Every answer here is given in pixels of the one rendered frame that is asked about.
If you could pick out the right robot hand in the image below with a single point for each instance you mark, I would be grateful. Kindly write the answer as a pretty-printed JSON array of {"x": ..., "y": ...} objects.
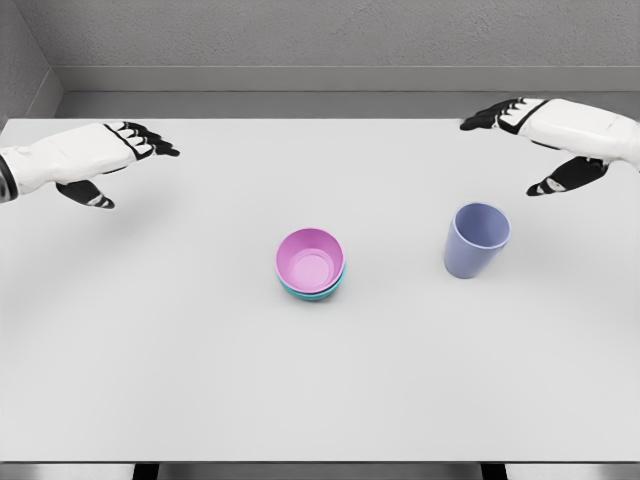
[{"x": 565, "y": 125}]

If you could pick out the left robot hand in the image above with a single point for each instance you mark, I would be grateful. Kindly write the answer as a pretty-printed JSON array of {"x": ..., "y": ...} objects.
[{"x": 85, "y": 152}]

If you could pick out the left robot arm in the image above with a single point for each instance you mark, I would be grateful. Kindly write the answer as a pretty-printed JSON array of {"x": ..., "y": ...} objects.
[{"x": 20, "y": 167}]

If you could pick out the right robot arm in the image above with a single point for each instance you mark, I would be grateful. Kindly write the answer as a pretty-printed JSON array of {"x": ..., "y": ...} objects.
[{"x": 631, "y": 142}]

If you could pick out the lavender blue cup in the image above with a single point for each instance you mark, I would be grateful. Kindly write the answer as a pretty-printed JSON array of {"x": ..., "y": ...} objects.
[{"x": 475, "y": 240}]

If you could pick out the pink bowl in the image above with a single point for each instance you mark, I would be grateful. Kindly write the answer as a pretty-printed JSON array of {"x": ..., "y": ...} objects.
[{"x": 310, "y": 260}]

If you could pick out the teal bowl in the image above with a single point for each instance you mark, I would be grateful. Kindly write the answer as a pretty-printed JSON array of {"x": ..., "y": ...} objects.
[{"x": 320, "y": 295}]

